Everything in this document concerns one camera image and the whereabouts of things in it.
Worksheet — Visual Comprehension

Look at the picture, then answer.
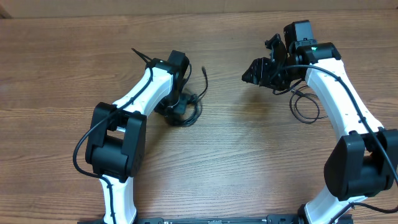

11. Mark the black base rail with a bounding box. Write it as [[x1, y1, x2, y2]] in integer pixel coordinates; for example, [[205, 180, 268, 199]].
[[134, 215, 304, 224]]

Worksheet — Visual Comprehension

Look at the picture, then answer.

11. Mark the thin black usb cable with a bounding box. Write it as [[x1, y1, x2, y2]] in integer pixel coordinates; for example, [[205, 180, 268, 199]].
[[289, 85, 327, 124]]

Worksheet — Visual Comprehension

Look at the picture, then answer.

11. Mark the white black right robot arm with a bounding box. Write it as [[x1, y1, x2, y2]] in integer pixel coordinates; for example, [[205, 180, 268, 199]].
[[242, 34, 397, 223]]

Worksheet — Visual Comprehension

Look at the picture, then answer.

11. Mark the thick black usb cable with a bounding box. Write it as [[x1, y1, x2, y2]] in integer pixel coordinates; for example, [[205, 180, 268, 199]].
[[167, 66, 209, 128]]

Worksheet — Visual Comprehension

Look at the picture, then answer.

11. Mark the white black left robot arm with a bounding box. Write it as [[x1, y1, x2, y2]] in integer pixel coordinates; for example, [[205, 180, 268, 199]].
[[72, 50, 200, 223]]

